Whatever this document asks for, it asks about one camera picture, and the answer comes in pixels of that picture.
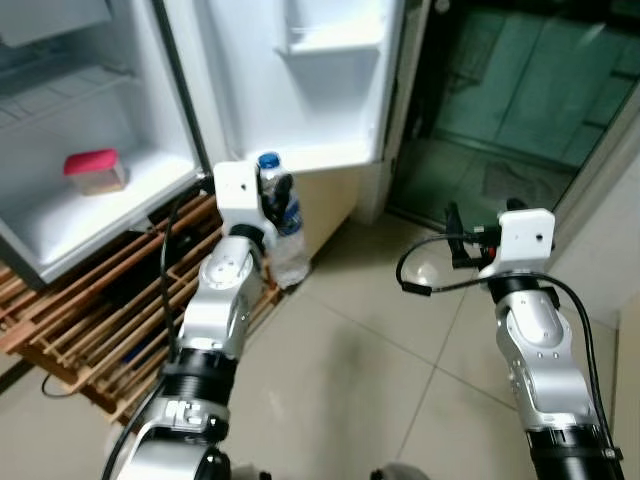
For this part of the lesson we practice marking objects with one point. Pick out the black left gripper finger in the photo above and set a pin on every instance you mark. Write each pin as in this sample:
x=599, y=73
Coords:
x=283, y=192

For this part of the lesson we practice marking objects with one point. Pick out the clear blue capped water bottle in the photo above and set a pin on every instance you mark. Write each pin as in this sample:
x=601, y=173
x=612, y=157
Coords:
x=292, y=250

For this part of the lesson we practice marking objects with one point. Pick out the grey fridge door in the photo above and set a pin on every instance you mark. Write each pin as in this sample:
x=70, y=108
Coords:
x=250, y=90

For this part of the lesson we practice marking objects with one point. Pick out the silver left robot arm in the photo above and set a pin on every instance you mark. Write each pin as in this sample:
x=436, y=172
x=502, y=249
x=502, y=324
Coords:
x=225, y=290

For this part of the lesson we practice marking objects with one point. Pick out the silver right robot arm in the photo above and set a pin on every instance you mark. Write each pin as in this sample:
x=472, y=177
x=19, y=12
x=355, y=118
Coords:
x=545, y=350

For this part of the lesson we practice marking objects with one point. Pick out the white fridge door shelf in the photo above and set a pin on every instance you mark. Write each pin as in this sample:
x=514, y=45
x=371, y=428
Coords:
x=330, y=40

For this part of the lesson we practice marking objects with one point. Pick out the grey steel fridge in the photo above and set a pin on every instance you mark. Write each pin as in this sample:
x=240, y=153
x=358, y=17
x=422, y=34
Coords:
x=60, y=215

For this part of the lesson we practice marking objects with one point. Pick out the translucent fridge compartment cover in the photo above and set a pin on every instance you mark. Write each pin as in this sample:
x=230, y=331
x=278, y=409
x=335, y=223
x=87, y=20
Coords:
x=50, y=20

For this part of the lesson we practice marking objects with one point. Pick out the white topped beige cabinet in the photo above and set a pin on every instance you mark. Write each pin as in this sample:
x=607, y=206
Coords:
x=325, y=200

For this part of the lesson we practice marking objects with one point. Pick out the green glass sliding door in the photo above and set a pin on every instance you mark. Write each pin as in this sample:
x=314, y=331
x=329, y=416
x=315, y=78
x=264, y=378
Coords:
x=520, y=90

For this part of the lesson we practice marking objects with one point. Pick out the red lidded clear container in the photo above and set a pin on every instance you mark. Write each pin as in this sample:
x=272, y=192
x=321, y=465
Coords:
x=92, y=163

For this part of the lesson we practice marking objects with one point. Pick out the brown wooden slat rack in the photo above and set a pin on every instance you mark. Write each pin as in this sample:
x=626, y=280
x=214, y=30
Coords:
x=100, y=330

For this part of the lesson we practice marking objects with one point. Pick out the grey right robot foot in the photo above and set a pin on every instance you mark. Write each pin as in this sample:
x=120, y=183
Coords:
x=400, y=472

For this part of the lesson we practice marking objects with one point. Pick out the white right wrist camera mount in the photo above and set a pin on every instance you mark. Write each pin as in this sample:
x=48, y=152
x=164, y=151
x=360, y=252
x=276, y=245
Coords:
x=525, y=240

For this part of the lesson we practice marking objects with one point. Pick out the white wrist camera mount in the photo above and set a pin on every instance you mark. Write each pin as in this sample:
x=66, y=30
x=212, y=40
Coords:
x=525, y=240
x=235, y=190

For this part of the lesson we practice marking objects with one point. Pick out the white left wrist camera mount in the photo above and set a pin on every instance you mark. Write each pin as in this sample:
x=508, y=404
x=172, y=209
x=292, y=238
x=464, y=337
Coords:
x=235, y=190

